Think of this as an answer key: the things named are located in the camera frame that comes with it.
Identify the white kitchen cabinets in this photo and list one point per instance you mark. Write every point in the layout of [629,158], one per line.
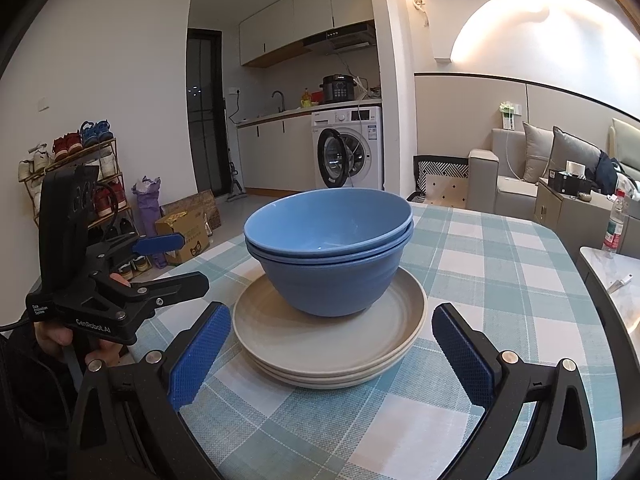
[270,155]
[300,20]

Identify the white upper kitchen cabinets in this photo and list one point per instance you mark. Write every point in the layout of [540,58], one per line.
[300,20]

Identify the range hood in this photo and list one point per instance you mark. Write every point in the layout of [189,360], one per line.
[345,37]

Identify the wall socket with green plug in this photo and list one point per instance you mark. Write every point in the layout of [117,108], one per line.
[510,112]

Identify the light grey sofa cushion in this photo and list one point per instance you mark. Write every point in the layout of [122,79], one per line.
[537,152]

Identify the dark blue clothing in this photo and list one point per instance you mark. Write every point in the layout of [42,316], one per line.
[607,170]

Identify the padded bed headboard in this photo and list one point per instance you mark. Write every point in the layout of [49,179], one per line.
[625,140]

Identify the black storage box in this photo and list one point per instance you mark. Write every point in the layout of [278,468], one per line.
[567,182]

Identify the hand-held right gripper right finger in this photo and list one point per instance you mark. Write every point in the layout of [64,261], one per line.
[462,360]

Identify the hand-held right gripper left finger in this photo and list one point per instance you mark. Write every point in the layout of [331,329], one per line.
[200,355]

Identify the small brown pouch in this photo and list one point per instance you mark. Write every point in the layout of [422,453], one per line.
[584,196]

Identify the cream plate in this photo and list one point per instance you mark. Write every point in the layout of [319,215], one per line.
[325,372]
[400,320]
[325,383]

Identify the dark blue bowl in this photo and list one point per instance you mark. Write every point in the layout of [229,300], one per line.
[325,258]
[330,290]

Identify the printed cardboard box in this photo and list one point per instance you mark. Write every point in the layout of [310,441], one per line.
[185,240]

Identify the white washing machine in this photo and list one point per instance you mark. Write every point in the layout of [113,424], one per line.
[360,140]

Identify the marble coffee table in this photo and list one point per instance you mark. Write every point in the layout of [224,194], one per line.
[615,310]

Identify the black pressure cooker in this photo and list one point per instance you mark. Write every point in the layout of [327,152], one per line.
[340,89]

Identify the light blue bowl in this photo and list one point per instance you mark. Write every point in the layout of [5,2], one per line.
[325,220]

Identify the teal checkered tablecloth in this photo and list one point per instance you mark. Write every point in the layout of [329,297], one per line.
[450,260]

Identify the dark glass door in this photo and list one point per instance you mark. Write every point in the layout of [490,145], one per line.
[202,110]

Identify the red-label water bottle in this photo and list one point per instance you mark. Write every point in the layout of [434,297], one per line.
[614,225]

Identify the kitchen faucet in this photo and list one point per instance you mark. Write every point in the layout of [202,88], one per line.
[280,97]

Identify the grey side cabinet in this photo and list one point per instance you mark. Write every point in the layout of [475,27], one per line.
[565,215]

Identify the person's left forearm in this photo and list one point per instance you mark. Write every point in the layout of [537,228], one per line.
[30,400]

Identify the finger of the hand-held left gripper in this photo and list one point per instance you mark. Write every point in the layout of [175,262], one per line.
[160,244]
[180,287]

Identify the white lower kitchen cabinets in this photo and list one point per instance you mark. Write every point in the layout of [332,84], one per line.
[270,155]

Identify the person's left hand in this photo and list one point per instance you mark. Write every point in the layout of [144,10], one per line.
[52,335]

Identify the floor mop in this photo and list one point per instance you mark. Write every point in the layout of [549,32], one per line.
[235,185]

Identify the dark grey sofa cushion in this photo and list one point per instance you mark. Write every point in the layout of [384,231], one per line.
[575,155]

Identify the purple bag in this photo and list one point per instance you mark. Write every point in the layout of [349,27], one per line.
[147,210]

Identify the grey sofa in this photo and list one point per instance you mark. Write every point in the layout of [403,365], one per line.
[505,185]

